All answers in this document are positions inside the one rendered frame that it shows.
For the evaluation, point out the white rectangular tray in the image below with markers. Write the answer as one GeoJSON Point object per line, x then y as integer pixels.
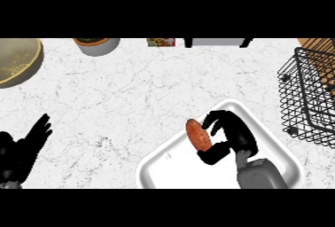
{"type": "Point", "coordinates": [183, 168]}

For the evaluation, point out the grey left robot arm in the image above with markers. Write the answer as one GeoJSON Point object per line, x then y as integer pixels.
{"type": "Point", "coordinates": [9, 185]}

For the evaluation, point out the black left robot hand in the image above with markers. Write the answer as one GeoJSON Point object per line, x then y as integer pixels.
{"type": "Point", "coordinates": [27, 147]}

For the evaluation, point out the colourful printed box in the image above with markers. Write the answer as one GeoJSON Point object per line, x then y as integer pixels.
{"type": "Point", "coordinates": [160, 42]}

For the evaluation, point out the grey plant pot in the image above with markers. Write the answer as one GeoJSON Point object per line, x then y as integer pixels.
{"type": "Point", "coordinates": [98, 46]}

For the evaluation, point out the grey appliance with black legs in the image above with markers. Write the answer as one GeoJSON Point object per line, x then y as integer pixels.
{"type": "Point", "coordinates": [217, 42]}

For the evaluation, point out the wooden cutting board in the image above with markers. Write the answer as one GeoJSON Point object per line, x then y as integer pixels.
{"type": "Point", "coordinates": [322, 59]}

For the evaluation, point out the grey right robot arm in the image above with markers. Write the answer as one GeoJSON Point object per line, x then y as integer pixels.
{"type": "Point", "coordinates": [259, 173]}

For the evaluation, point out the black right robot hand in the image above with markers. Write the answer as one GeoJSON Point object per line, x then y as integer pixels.
{"type": "Point", "coordinates": [235, 133]}

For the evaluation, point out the orange sweet potato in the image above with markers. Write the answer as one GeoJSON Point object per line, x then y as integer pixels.
{"type": "Point", "coordinates": [198, 135]}

